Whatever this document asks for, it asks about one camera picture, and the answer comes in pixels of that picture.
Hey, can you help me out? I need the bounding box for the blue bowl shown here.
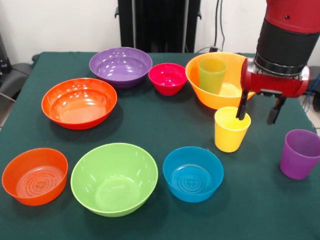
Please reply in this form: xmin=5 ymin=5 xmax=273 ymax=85
xmin=162 ymin=146 xmax=225 ymax=204

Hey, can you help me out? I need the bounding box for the green bowl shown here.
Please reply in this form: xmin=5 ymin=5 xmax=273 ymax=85
xmin=70 ymin=142 xmax=159 ymax=218

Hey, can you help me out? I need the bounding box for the purple bowl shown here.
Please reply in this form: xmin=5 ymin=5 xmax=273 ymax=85
xmin=88 ymin=47 xmax=153 ymax=90

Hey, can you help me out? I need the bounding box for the green cup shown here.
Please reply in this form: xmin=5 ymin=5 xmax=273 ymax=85
xmin=198 ymin=57 xmax=228 ymax=95

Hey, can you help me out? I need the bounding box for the large orange bowl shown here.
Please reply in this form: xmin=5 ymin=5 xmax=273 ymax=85
xmin=185 ymin=51 xmax=257 ymax=111

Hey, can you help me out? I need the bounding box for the pink bowl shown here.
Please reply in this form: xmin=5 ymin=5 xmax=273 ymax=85
xmin=148 ymin=63 xmax=188 ymax=96

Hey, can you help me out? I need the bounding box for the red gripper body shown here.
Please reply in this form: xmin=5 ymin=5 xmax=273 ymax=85
xmin=240 ymin=57 xmax=311 ymax=99

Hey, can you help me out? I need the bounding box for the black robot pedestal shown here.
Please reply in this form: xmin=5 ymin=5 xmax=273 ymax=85
xmin=114 ymin=0 xmax=203 ymax=53

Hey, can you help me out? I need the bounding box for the small orange bowl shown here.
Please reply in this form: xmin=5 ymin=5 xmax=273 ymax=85
xmin=1 ymin=147 xmax=69 ymax=207

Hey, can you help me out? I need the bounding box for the yellow cup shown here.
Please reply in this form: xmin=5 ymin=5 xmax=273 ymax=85
xmin=214 ymin=106 xmax=252 ymax=153

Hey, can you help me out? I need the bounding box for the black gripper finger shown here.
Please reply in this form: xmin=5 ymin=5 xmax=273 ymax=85
xmin=266 ymin=96 xmax=288 ymax=125
xmin=235 ymin=89 xmax=249 ymax=121

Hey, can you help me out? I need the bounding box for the purple cup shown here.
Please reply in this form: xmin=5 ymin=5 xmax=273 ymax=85
xmin=279 ymin=128 xmax=320 ymax=180

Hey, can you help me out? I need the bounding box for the black hanging cable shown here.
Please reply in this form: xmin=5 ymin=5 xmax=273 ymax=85
xmin=214 ymin=0 xmax=226 ymax=53

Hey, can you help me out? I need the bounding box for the dark green table cloth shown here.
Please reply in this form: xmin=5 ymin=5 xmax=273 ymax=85
xmin=0 ymin=51 xmax=320 ymax=240

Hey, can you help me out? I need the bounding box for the wide red bowl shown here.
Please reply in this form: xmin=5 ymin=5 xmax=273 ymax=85
xmin=41 ymin=77 xmax=118 ymax=131

